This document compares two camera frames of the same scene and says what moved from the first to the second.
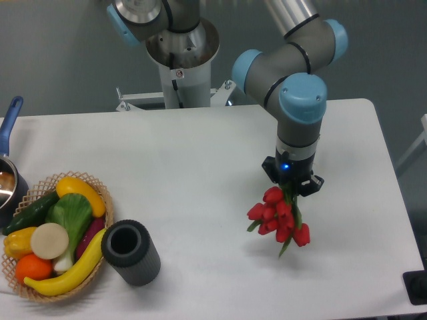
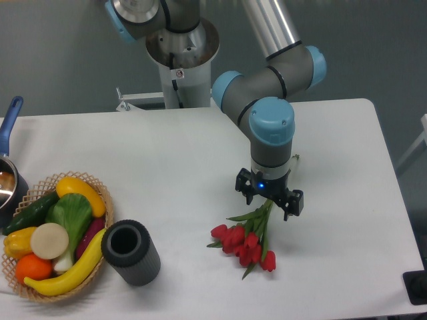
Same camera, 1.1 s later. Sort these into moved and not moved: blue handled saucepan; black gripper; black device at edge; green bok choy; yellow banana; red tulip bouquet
Moved: red tulip bouquet; black gripper
Not moved: blue handled saucepan; yellow banana; green bok choy; black device at edge
